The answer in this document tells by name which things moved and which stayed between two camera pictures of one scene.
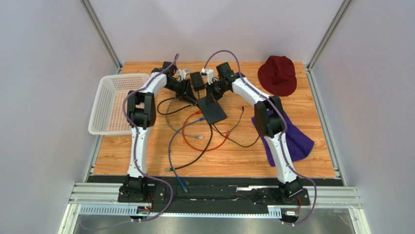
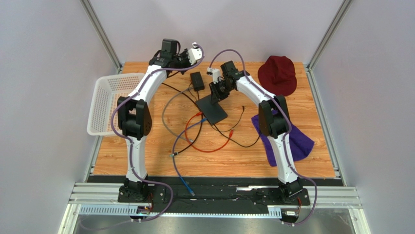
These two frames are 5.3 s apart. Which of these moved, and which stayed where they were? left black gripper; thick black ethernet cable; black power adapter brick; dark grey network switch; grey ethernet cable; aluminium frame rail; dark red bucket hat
Moved: grey ethernet cable; thick black ethernet cable; left black gripper
Stayed: dark red bucket hat; dark grey network switch; aluminium frame rail; black power adapter brick
